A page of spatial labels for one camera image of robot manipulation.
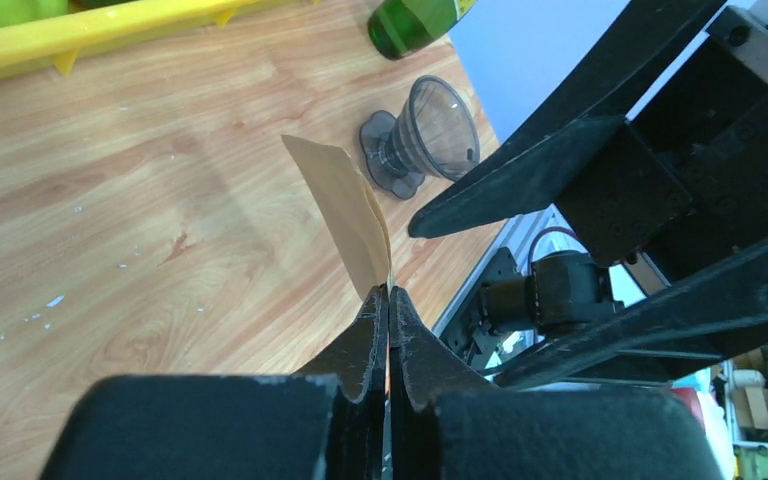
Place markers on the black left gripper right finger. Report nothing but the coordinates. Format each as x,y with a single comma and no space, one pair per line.
449,422

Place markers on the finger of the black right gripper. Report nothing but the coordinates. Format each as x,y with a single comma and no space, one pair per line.
537,162
728,296

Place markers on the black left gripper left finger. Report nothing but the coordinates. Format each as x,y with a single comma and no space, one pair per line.
323,421

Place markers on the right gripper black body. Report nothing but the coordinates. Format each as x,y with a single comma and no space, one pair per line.
686,182

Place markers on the grey transparent coffee dripper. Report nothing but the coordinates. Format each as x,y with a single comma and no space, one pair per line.
434,135

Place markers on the green glass bottle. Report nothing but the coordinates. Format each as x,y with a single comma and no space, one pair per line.
399,28

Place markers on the yellow plastic fruit tray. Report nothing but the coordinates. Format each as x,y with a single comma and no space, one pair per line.
58,42

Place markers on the light green apple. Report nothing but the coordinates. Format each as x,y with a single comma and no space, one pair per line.
13,12

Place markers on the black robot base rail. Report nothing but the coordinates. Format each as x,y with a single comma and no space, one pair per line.
511,306

